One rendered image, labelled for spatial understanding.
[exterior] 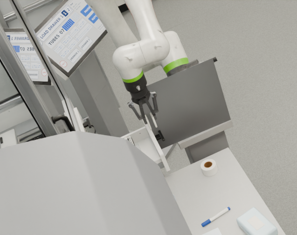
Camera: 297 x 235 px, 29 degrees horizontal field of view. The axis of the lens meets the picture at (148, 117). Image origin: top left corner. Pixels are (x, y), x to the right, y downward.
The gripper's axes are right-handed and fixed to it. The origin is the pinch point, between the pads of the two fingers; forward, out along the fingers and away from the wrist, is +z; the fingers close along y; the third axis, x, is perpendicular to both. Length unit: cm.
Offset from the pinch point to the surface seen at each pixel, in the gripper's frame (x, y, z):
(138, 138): 14.6, -7.7, 18.1
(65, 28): 97, -19, -7
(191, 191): -22.7, 3.7, 27.2
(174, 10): 258, 72, 102
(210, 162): -15.0, 17.3, 23.1
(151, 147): 6.3, -3.8, 19.7
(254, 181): 35, 47, 103
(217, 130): 8.7, 29.1, 29.3
